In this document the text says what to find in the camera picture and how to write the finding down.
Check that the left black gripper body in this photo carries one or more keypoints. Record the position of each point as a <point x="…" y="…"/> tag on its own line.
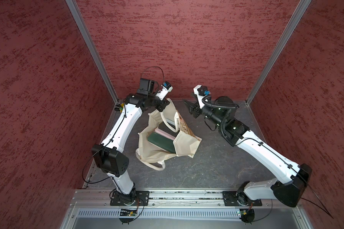
<point x="159" y="104"/>

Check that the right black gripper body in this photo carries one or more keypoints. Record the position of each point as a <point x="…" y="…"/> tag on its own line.
<point x="197" y="110"/>

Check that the green pencil case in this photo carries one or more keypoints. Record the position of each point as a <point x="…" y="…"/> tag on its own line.
<point x="161" y="142"/>

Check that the cream floral canvas tote bag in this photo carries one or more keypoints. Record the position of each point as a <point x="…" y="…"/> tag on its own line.
<point x="186" y="142"/>

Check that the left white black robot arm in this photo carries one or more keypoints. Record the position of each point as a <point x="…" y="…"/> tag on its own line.
<point x="108" y="155"/>

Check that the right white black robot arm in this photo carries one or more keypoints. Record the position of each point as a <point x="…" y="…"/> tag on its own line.
<point x="291" y="179"/>

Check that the pink pencil case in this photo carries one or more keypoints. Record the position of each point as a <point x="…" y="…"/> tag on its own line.
<point x="168" y="134"/>

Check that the yellow cup with pens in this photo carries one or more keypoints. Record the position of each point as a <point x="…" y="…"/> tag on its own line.
<point x="119" y="107"/>

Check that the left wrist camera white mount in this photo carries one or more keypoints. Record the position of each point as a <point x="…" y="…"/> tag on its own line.
<point x="165" y="89"/>

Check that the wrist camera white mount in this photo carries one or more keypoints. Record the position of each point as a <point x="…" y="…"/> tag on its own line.
<point x="165" y="89"/>
<point x="203" y="96"/>

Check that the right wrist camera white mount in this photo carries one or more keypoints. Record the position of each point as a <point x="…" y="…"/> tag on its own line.
<point x="203" y="96"/>

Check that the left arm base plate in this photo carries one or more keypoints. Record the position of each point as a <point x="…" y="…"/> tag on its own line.
<point x="135" y="198"/>

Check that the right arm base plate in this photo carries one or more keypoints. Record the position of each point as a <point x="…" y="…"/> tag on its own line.
<point x="233" y="199"/>

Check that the aluminium front rail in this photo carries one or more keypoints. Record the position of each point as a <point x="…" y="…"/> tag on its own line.
<point x="158" y="198"/>

